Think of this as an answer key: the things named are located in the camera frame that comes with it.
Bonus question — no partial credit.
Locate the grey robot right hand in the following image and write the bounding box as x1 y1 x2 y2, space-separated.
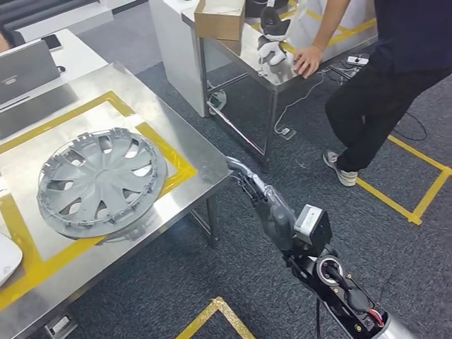
226 156 297 244

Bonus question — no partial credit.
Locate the person's hand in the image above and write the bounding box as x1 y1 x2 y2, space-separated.
293 45 323 79

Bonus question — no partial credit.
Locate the silver wheel hubcap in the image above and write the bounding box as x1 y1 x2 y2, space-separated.
36 127 168 239

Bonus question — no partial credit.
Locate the steel workbench table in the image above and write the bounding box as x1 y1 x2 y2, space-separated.
0 61 233 339

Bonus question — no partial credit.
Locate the yellow tape on workbench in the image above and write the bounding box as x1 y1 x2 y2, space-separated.
0 90 198 312

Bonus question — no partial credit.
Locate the white round part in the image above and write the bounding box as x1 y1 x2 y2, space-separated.
0 232 23 287

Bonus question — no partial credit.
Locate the black white toy dog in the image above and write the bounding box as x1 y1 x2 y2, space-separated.
257 5 293 66

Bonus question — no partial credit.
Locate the person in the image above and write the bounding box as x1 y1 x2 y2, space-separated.
208 90 228 116
0 28 26 53
293 0 452 188

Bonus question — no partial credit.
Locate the yellow floor tape square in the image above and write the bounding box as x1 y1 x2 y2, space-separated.
174 296 257 339
355 134 452 227

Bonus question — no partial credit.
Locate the cardboard box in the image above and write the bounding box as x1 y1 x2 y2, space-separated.
194 0 246 56

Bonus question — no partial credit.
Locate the white desk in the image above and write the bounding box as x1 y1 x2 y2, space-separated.
0 28 108 113

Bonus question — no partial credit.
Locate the black phone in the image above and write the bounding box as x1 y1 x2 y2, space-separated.
42 33 63 52

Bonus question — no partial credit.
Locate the grey laptop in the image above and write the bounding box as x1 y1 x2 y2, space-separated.
0 40 61 107

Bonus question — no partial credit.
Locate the white floor cable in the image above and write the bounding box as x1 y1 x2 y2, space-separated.
273 70 327 136

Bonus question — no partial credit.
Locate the black floor cable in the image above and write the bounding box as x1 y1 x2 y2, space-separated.
392 111 429 142

